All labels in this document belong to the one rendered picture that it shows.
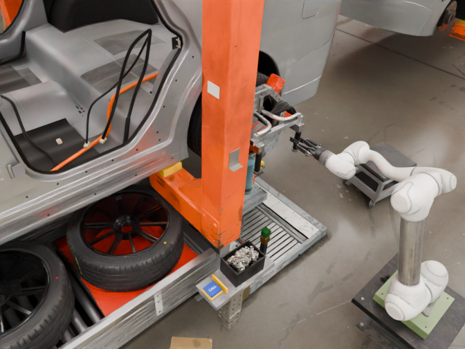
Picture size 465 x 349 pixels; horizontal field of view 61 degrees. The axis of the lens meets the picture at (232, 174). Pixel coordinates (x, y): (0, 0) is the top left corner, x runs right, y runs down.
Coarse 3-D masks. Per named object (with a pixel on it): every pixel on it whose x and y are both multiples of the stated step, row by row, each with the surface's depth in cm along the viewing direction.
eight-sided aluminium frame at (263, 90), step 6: (264, 84) 237; (258, 90) 234; (264, 90) 232; (270, 90) 234; (258, 96) 230; (270, 96) 246; (276, 96) 243; (276, 102) 254; (276, 114) 261; (282, 114) 259; (276, 120) 265; (252, 156) 268
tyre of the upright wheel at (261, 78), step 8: (256, 80) 235; (264, 80) 240; (200, 96) 231; (200, 104) 231; (192, 112) 234; (200, 112) 231; (192, 120) 235; (200, 120) 231; (272, 120) 269; (192, 128) 236; (200, 128) 232; (192, 136) 240; (200, 136) 233; (192, 144) 245; (200, 144) 237; (200, 152) 244
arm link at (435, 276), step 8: (424, 264) 206; (432, 264) 205; (440, 264) 206; (424, 272) 203; (432, 272) 201; (440, 272) 201; (424, 280) 202; (432, 280) 200; (440, 280) 200; (432, 288) 200; (440, 288) 201; (432, 296) 201
